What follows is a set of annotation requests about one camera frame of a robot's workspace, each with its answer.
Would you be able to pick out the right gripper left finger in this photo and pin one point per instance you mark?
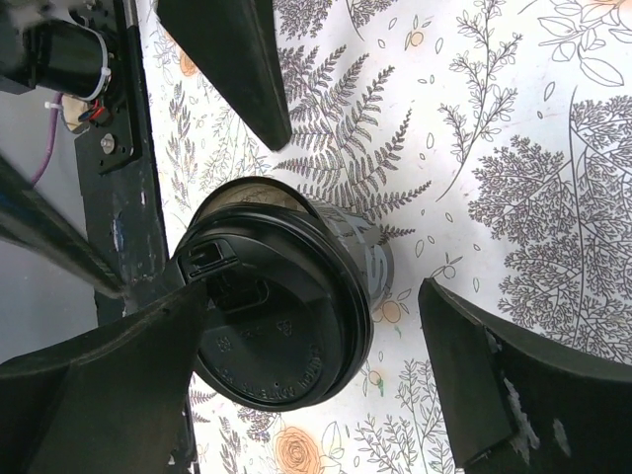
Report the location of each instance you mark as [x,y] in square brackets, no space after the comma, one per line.
[99,385]

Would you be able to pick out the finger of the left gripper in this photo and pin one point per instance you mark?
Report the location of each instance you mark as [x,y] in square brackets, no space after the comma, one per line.
[233,44]
[29,220]

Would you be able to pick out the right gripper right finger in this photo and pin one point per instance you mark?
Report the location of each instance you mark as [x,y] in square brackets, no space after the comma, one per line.
[516,402]

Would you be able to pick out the floral table mat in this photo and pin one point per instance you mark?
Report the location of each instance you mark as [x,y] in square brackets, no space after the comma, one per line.
[490,142]

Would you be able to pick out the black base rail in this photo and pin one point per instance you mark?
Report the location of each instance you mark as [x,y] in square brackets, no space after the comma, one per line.
[124,221]

